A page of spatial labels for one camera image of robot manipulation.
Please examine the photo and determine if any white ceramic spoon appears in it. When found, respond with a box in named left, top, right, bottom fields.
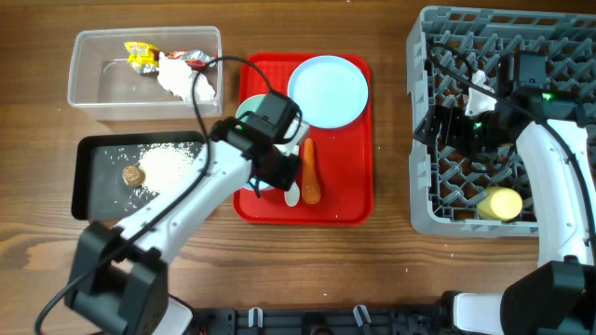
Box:
left=277, top=143, right=302, bottom=208

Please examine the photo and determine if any orange carrot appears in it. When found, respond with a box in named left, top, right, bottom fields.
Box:
left=302, top=138, right=321, bottom=205

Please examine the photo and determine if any yellow plastic cup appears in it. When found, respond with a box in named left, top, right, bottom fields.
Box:
left=477, top=186, right=523, bottom=221

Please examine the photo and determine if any light blue plate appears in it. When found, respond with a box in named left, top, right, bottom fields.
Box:
left=287, top=55, right=369, bottom=129

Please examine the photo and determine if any white tissue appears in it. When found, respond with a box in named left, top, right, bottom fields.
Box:
left=157, top=52, right=216, bottom=101

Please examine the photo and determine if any red snack wrapper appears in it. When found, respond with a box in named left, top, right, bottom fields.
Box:
left=166, top=49, right=214, bottom=71

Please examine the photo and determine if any yellow snack wrapper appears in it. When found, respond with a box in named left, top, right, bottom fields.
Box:
left=124, top=41, right=159, bottom=74

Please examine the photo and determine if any blue bowl with rice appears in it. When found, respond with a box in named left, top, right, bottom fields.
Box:
left=243, top=179, right=274, bottom=192

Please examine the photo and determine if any green bowl with food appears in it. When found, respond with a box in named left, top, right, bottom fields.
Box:
left=236, top=94, right=265, bottom=122

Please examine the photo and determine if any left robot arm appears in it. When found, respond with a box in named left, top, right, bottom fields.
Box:
left=63, top=90, right=308, bottom=334

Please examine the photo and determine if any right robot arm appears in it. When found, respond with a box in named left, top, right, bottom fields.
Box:
left=413, top=51, right=595, bottom=334

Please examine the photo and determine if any grey dishwasher rack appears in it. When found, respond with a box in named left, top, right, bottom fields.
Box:
left=406, top=6, right=595, bottom=238

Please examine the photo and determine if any red serving tray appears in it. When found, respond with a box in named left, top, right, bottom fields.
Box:
left=232, top=52, right=373, bottom=225

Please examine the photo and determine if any spilled white rice pile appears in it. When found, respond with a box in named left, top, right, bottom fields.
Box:
left=98, top=141, right=202, bottom=207

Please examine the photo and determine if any brown food lump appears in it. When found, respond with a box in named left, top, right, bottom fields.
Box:
left=122, top=166, right=145, bottom=188

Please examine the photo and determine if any black plastic tray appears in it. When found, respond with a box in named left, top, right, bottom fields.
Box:
left=71, top=131, right=204, bottom=221

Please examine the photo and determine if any clear plastic bin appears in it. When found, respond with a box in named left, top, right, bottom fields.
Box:
left=67, top=26, right=223, bottom=121

